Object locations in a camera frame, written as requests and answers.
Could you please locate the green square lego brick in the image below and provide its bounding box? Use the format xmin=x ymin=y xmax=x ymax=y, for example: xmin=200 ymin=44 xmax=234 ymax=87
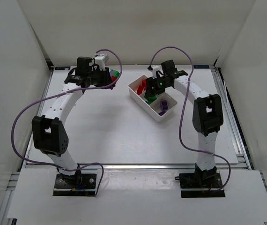
xmin=146 ymin=96 xmax=157 ymax=105

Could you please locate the red rounded lego brick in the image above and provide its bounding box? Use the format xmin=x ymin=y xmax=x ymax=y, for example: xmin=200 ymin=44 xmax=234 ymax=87
xmin=136 ymin=86 xmax=145 ymax=95

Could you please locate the purple paw print lego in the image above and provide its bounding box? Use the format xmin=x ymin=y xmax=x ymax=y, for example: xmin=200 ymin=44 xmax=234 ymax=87
xmin=160 ymin=100 xmax=168 ymax=112

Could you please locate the red sloped lego brick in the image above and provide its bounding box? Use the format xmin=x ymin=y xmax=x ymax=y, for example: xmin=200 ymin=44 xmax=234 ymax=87
xmin=141 ymin=79 xmax=147 ymax=90

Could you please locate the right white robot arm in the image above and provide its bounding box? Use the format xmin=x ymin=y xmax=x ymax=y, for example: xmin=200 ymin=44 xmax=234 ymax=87
xmin=144 ymin=60 xmax=223 ymax=180

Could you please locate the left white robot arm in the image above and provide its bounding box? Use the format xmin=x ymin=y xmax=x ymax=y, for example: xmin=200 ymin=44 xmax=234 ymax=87
xmin=32 ymin=54 xmax=113 ymax=176

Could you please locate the white three-compartment tray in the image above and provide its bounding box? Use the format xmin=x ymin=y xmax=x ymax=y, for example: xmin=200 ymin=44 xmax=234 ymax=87
xmin=128 ymin=75 xmax=177 ymax=122

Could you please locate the blue label sticker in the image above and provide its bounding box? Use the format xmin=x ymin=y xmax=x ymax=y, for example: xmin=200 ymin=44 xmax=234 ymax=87
xmin=55 ymin=66 xmax=71 ymax=70

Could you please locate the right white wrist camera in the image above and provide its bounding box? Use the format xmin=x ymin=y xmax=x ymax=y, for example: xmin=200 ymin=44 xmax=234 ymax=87
xmin=147 ymin=65 xmax=161 ymax=79

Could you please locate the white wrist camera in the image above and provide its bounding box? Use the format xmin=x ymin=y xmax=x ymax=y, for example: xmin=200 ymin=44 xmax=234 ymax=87
xmin=94 ymin=54 xmax=109 ymax=70
xmin=147 ymin=65 xmax=161 ymax=79

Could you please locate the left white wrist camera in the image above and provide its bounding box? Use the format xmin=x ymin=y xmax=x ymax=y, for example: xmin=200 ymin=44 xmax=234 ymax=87
xmin=94 ymin=54 xmax=109 ymax=70

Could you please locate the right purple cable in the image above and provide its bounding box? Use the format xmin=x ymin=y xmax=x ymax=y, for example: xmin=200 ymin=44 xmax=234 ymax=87
xmin=147 ymin=46 xmax=231 ymax=193

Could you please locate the purple cable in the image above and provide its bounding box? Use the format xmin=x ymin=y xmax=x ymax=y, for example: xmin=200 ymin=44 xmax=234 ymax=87
xmin=11 ymin=48 xmax=122 ymax=196
xmin=147 ymin=46 xmax=231 ymax=193

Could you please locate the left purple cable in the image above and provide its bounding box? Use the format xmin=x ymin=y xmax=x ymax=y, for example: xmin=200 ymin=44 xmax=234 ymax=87
xmin=11 ymin=48 xmax=122 ymax=196

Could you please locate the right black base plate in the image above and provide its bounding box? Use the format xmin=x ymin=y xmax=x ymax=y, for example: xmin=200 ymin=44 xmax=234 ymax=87
xmin=175 ymin=173 xmax=225 ymax=198

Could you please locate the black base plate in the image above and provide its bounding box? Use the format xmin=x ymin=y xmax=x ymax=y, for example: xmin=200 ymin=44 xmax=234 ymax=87
xmin=52 ymin=173 xmax=97 ymax=197
xmin=175 ymin=173 xmax=225 ymax=198

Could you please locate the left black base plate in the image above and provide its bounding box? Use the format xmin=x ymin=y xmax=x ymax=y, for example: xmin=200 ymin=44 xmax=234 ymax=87
xmin=52 ymin=173 xmax=97 ymax=197

